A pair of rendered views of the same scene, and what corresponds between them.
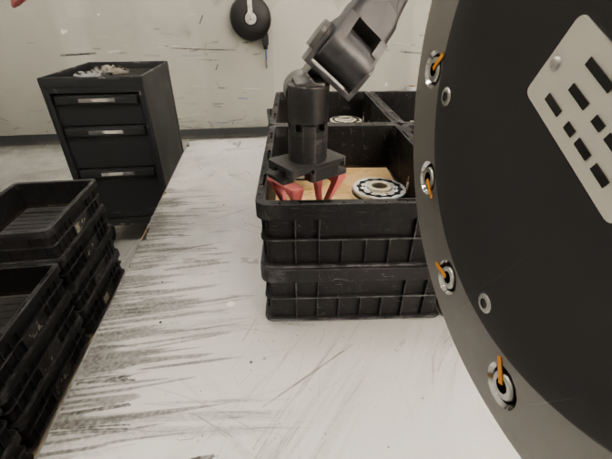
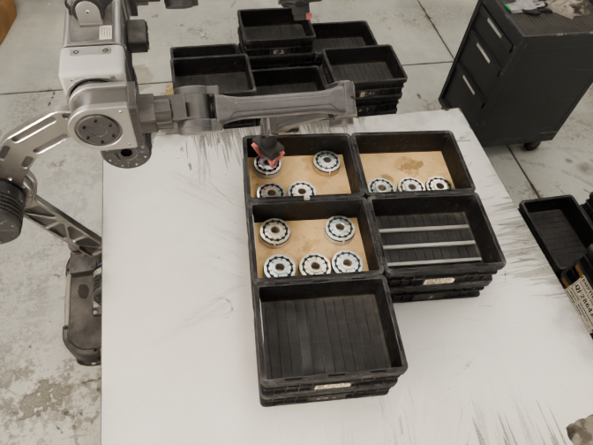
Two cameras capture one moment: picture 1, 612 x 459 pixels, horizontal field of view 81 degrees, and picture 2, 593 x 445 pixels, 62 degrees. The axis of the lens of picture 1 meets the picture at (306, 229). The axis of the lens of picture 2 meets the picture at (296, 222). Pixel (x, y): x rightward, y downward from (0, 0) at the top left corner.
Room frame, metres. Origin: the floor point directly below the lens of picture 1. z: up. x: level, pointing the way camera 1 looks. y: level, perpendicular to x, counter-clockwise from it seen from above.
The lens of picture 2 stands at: (0.41, -1.22, 2.22)
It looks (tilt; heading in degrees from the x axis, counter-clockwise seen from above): 54 degrees down; 79
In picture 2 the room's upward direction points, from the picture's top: 8 degrees clockwise
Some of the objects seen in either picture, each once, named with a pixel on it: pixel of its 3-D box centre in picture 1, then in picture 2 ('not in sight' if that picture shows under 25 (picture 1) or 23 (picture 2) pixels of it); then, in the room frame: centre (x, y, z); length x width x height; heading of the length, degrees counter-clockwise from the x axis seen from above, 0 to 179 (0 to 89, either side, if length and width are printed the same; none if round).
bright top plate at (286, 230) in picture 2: not in sight; (274, 230); (0.53, -0.30, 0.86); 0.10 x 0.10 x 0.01
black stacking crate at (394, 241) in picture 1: (344, 185); (300, 176); (0.63, -0.07, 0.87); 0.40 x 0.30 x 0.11; 2
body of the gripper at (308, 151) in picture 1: (307, 145); (268, 139); (0.52, 0.00, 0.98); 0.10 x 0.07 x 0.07; 129
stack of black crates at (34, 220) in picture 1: (53, 258); (356, 96); (1.09, 0.94, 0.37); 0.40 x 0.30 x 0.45; 7
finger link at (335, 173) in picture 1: (315, 186); (271, 156); (0.53, -0.02, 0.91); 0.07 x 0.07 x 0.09; 39
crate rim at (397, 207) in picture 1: (345, 159); (301, 167); (0.63, -0.07, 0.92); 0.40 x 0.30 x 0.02; 2
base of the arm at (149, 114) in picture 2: not in sight; (152, 113); (0.23, -0.38, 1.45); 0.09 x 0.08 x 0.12; 97
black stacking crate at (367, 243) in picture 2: not in sight; (311, 246); (0.64, -0.37, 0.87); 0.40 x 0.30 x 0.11; 2
